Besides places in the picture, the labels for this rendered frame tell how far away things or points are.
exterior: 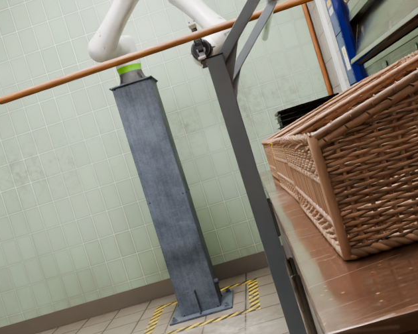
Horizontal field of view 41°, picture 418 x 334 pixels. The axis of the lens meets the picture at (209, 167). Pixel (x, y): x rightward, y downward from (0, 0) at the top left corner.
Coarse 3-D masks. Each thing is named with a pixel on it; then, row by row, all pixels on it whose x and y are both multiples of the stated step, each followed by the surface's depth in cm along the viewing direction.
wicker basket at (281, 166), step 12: (408, 60) 123; (384, 72) 176; (360, 84) 176; (348, 96) 176; (324, 108) 177; (288, 132) 178; (276, 144) 143; (276, 156) 160; (276, 168) 178; (288, 168) 133; (288, 180) 141; (288, 192) 153
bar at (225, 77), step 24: (240, 24) 125; (264, 24) 172; (216, 72) 125; (240, 120) 125; (240, 144) 125; (240, 168) 125; (264, 192) 125; (264, 216) 125; (264, 240) 125; (288, 288) 126; (288, 312) 126
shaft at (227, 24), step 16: (288, 0) 208; (304, 0) 207; (256, 16) 209; (192, 32) 211; (208, 32) 210; (144, 48) 213; (160, 48) 212; (96, 64) 215; (112, 64) 214; (64, 80) 215; (16, 96) 217
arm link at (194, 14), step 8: (176, 0) 259; (184, 0) 257; (192, 0) 256; (200, 0) 258; (184, 8) 258; (192, 8) 256; (200, 8) 255; (208, 8) 256; (192, 16) 258; (200, 16) 255; (208, 16) 253; (216, 16) 253; (200, 24) 256; (208, 24) 253; (216, 24) 251; (224, 32) 250; (216, 40) 251
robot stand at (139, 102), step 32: (128, 96) 277; (160, 96) 295; (128, 128) 277; (160, 128) 276; (160, 160) 277; (160, 192) 278; (160, 224) 278; (192, 224) 277; (192, 256) 278; (192, 288) 279; (224, 288) 315; (256, 288) 294
